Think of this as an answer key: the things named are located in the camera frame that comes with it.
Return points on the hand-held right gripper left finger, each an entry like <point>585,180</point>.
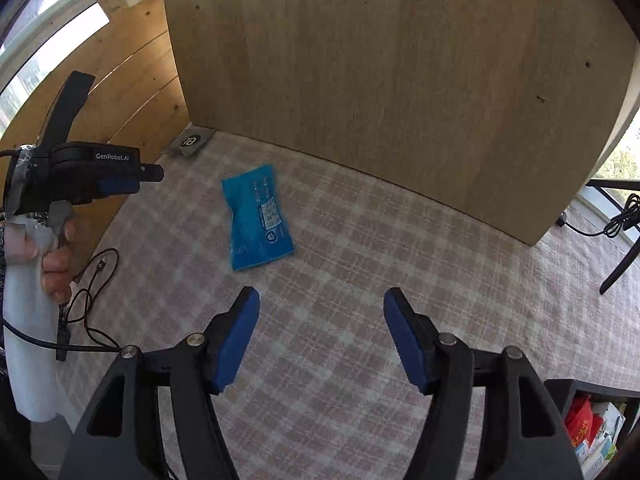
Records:
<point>235,345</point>

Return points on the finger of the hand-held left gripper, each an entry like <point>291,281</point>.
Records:
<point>152,173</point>
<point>120,186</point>

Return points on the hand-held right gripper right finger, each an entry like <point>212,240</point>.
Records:
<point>407,345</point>

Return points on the blue packet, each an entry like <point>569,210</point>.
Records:
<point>257,217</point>

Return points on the black storage box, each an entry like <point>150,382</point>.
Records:
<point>557,395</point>

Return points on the checked cloth desktop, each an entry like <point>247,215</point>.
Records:
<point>350,240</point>

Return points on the person's left hand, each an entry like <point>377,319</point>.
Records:
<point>55,265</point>

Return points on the gray round-logo pad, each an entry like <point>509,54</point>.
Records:
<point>191,142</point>

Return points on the pine plank panel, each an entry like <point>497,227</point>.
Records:
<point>135,70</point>

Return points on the red pouch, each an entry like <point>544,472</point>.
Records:
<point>580,422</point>

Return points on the white cloth wrap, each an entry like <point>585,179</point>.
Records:
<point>30,360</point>

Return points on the white illustrated bag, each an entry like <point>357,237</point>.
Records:
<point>607,422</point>

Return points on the black tripod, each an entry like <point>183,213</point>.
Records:
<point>617,270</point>

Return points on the light wooden board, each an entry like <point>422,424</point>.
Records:
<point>400,85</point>

